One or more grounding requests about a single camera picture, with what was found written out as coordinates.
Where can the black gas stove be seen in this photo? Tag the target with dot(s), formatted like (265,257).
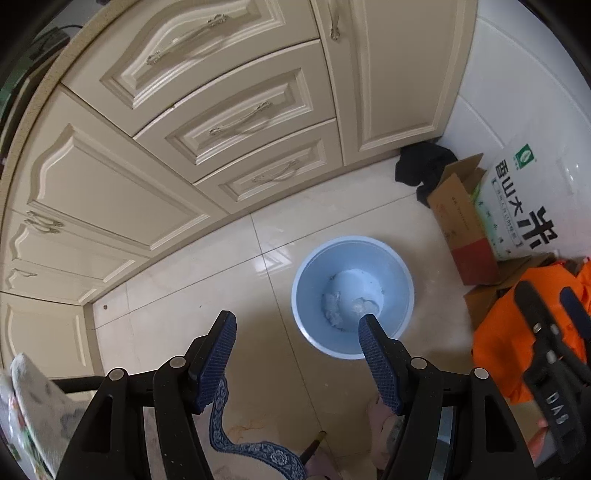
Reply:
(41,50)

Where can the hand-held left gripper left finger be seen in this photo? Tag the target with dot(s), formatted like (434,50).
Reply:
(214,364)

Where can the brown wooden stick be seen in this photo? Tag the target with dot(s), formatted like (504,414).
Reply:
(314,445)

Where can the cream cabinet door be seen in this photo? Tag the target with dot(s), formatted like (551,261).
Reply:
(115,184)
(397,69)
(78,258)
(41,288)

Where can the blue plastic trash bin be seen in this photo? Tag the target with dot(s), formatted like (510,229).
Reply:
(318,267)

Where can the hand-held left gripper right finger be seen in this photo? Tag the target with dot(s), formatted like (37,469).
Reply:
(376,360)

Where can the medium cream cabinet drawer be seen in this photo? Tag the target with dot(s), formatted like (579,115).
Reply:
(240,115)

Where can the small cream cabinet drawer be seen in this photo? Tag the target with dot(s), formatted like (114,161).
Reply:
(277,173)

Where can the pink slipper with purple flower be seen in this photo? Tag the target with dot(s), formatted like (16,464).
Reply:
(383,434)

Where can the orange plastic bag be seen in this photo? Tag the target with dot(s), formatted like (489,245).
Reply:
(498,337)

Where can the large cream cabinet drawer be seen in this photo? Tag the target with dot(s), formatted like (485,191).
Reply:
(194,46)

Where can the cream kitchen cabinet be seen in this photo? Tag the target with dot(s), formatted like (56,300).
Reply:
(258,55)

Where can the floral tablecloth with blue trim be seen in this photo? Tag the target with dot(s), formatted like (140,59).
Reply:
(32,406)

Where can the tall brown cardboard box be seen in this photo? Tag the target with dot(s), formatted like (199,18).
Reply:
(461,221)

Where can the white rice bag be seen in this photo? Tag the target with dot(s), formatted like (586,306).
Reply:
(521,198)

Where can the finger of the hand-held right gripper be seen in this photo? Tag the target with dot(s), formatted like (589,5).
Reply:
(540,332)
(579,314)

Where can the black cloth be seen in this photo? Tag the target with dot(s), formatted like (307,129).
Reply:
(422,164)

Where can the beige speckled countertop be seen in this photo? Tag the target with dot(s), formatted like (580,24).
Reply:
(83,46)

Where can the flat brown cardboard box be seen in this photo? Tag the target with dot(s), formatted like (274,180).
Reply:
(489,295)

